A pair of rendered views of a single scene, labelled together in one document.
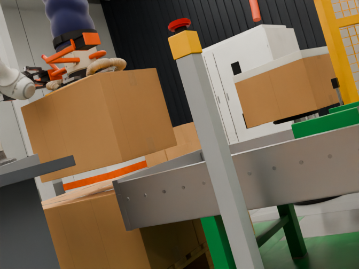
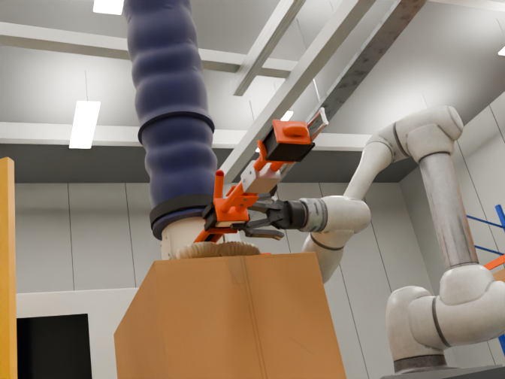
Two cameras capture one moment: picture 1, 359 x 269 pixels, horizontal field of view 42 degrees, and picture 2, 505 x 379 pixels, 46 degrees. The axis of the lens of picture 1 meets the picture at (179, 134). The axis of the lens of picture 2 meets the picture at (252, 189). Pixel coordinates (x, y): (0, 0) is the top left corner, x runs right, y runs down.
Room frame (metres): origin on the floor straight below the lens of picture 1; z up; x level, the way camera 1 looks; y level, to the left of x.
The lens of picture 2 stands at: (3.65, 1.27, 0.63)
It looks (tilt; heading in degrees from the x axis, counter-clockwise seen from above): 25 degrees up; 207
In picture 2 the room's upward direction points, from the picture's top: 11 degrees counter-clockwise
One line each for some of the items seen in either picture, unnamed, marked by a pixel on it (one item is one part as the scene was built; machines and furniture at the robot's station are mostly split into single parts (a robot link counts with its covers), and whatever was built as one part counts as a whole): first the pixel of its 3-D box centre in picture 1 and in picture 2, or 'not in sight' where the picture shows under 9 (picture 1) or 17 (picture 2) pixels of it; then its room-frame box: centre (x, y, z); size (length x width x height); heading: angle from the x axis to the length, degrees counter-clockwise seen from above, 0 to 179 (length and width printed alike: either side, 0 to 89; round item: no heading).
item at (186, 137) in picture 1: (180, 148); not in sight; (9.95, 0.07, 0.45); 1.21 x 1.02 x 0.90; 52
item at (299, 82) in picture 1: (287, 87); not in sight; (3.36, -0.85, 0.82); 0.60 x 0.40 x 0.40; 43
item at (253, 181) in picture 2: not in sight; (260, 177); (2.59, 0.75, 1.20); 0.07 x 0.07 x 0.04; 55
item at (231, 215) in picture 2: (50, 77); (225, 216); (2.47, 0.57, 1.20); 0.10 x 0.08 x 0.06; 145
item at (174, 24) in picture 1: (180, 28); not in sight; (1.40, -0.09, 1.02); 0.07 x 0.07 x 0.04
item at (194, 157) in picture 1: (165, 168); not in sight; (2.14, 0.11, 0.58); 0.70 x 0.03 x 0.06; 146
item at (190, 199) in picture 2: (75, 40); (190, 216); (2.32, 0.37, 1.31); 0.23 x 0.23 x 0.04
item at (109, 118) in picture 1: (98, 126); (216, 371); (2.33, 0.38, 0.87); 0.60 x 0.40 x 0.40; 52
